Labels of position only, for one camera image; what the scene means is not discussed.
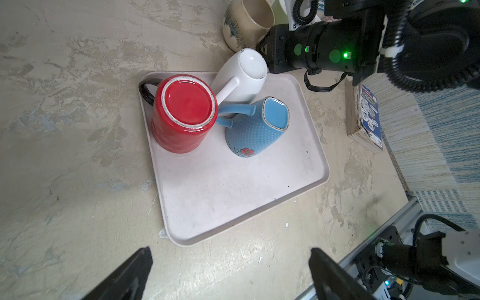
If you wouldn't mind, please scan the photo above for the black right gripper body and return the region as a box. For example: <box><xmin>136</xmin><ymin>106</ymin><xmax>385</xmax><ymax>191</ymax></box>
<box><xmin>256</xmin><ymin>23</ymin><xmax>375</xmax><ymax>74</ymax></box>

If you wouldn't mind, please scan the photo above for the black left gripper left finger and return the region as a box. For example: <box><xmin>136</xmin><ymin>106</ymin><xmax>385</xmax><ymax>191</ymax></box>
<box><xmin>83</xmin><ymin>246</ymin><xmax>153</xmax><ymax>300</ymax></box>

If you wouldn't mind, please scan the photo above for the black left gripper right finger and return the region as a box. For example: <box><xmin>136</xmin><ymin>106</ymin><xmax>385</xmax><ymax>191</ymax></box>
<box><xmin>309</xmin><ymin>247</ymin><xmax>375</xmax><ymax>300</ymax></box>

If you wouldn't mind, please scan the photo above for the beige ceramic teapot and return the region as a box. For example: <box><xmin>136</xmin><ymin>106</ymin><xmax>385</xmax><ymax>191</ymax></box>
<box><xmin>222</xmin><ymin>0</ymin><xmax>275</xmax><ymax>53</ymax></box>

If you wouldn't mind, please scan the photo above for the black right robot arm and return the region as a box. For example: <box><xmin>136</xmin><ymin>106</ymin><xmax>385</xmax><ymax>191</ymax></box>
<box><xmin>256</xmin><ymin>1</ymin><xmax>480</xmax><ymax>93</ymax></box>

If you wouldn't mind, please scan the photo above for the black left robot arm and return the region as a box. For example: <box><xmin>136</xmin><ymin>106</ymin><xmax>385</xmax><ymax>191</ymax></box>
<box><xmin>309</xmin><ymin>214</ymin><xmax>480</xmax><ymax>300</ymax></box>

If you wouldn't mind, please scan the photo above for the white mug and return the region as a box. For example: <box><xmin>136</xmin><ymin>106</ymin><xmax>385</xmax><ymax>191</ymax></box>
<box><xmin>211</xmin><ymin>48</ymin><xmax>268</xmax><ymax>106</ymax></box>

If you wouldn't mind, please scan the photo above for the blue polka dot mug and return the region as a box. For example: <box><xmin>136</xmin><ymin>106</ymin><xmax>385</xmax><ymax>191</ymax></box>
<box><xmin>216</xmin><ymin>97</ymin><xmax>290</xmax><ymax>158</ymax></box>

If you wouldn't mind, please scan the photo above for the red mug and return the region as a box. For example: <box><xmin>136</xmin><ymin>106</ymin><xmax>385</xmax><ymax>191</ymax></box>
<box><xmin>138</xmin><ymin>74</ymin><xmax>218</xmax><ymax>154</ymax></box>

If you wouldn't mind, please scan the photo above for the white plastic tray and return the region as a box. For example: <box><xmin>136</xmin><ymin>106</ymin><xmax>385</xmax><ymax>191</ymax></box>
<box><xmin>141</xmin><ymin>74</ymin><xmax>330</xmax><ymax>247</ymax></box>

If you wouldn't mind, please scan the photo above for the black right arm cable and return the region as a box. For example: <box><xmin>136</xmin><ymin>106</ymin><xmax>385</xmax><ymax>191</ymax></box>
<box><xmin>291</xmin><ymin>0</ymin><xmax>480</xmax><ymax>94</ymax></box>

